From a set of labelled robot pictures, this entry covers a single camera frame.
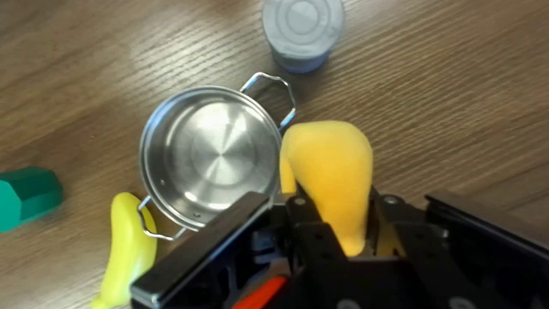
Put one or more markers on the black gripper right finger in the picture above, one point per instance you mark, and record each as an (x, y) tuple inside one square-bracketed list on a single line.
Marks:
[(421, 252)]

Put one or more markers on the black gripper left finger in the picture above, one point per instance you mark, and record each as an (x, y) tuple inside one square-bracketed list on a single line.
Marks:
[(311, 238)]

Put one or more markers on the yellow plush toy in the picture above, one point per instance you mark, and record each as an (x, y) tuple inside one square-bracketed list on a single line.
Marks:
[(335, 183)]

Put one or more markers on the yellow toy banana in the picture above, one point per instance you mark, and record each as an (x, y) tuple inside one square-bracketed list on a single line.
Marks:
[(129, 252)]

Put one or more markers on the green toy cylinder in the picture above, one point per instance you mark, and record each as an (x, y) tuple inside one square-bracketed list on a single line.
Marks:
[(28, 195)]

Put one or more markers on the grey tin can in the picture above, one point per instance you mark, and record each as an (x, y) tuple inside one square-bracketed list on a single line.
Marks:
[(302, 28)]

